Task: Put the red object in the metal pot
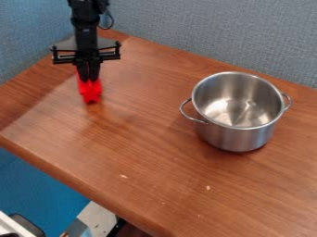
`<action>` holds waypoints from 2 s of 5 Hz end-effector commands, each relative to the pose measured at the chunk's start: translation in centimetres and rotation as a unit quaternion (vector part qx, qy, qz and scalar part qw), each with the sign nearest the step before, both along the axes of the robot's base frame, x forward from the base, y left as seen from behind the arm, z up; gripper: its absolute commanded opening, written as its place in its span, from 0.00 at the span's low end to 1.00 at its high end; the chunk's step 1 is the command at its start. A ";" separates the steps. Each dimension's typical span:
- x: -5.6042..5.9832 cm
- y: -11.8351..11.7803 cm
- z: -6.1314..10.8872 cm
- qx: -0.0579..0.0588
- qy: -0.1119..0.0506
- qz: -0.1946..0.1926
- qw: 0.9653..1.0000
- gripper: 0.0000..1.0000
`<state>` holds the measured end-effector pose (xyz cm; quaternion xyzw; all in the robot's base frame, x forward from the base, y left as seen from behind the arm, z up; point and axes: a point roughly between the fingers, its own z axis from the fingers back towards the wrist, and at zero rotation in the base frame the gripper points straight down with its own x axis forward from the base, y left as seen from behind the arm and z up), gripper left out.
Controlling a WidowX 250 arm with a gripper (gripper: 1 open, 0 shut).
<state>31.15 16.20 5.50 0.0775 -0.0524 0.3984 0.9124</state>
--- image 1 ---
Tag stainless steel pot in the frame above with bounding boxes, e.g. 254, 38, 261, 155
179, 71, 292, 152

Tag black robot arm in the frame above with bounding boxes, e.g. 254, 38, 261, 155
50, 0, 122, 83

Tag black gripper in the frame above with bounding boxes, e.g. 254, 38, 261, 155
50, 36, 122, 82

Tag black white device corner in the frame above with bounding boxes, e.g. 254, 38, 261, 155
0, 211, 46, 237

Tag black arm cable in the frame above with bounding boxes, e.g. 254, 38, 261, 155
98, 8, 115, 31

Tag white grey box under table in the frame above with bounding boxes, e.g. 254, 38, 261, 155
59, 202, 117, 237

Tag red star-shaped block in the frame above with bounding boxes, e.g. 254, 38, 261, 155
76, 73, 102, 104

